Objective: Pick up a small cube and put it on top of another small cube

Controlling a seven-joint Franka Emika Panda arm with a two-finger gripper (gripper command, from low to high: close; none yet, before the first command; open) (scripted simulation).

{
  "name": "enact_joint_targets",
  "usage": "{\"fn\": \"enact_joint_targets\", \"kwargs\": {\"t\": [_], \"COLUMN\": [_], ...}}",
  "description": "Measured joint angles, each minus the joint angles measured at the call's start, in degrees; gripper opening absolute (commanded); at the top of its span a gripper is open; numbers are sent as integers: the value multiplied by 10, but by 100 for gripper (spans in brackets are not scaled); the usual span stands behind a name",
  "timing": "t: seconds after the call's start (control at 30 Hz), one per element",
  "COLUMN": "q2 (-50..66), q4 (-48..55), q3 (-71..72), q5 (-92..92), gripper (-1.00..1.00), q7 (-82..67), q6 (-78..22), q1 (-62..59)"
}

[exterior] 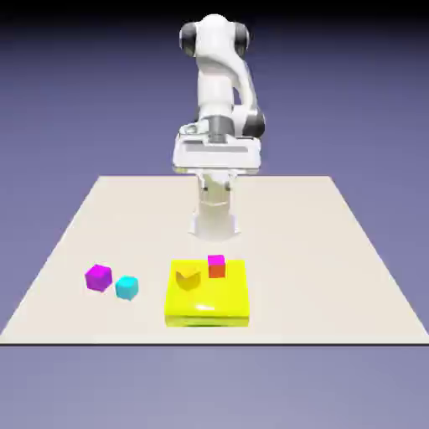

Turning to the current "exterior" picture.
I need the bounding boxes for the large yellow box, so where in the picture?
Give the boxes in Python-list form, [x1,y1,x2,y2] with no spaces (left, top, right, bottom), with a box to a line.
[163,258,251,328]

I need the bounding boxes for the small red cube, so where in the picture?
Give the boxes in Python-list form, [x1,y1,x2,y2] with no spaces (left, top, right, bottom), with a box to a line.
[207,254,226,280]

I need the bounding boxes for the small yellow cube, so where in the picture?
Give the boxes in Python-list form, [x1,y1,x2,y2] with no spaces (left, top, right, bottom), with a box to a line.
[174,264,203,292]

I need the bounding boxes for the small purple cube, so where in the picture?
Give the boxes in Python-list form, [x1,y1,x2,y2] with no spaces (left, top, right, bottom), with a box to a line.
[84,263,113,293]

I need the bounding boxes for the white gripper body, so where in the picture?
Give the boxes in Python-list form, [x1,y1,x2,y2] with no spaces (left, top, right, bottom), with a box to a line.
[172,135,262,176]

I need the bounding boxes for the small cyan cube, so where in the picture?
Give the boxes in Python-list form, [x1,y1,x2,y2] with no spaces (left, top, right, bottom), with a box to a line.
[114,275,140,302]

